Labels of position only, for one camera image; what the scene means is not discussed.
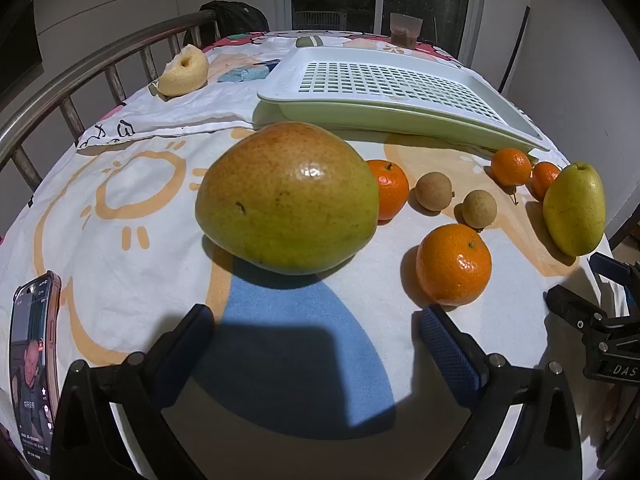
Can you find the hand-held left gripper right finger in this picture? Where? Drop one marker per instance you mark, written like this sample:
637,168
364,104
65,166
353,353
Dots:
452,355

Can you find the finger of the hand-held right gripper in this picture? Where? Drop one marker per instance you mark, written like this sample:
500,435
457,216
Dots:
570,305
612,270

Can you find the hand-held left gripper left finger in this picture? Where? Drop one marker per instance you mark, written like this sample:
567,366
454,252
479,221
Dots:
185,355

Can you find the yellow pear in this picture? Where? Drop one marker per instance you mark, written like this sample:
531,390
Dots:
574,210

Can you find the orange tangerine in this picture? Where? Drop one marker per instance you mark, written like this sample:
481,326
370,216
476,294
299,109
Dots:
391,190
542,178
511,166
452,265

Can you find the brown longan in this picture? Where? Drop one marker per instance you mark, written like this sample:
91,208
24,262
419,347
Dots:
433,191
479,208

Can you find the white slotted plastic tray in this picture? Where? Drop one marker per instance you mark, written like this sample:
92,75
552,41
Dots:
280,85

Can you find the yellow sun-print cloth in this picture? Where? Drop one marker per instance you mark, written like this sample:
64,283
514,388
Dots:
125,260

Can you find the smartphone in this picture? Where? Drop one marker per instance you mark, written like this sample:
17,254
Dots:
30,360

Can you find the dark thin rod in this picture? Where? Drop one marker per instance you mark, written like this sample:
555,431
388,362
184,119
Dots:
517,45

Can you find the white cartoon-print cloth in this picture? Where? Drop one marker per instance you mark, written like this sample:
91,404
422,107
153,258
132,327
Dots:
225,105

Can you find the bitten pale fruit core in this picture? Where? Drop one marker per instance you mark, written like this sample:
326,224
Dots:
172,82

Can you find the red strawberry-print cloth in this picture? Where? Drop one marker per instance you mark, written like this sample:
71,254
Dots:
440,52

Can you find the metal railing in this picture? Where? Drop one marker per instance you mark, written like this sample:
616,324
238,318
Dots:
75,72

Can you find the clear plastic cup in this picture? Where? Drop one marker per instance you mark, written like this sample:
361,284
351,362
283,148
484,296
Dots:
405,35

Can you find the black backpack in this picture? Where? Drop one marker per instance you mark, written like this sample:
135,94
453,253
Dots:
240,17

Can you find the white slatted rack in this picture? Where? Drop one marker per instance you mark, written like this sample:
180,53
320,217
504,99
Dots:
320,20

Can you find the wall television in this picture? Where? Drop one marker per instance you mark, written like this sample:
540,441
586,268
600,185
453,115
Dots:
17,50

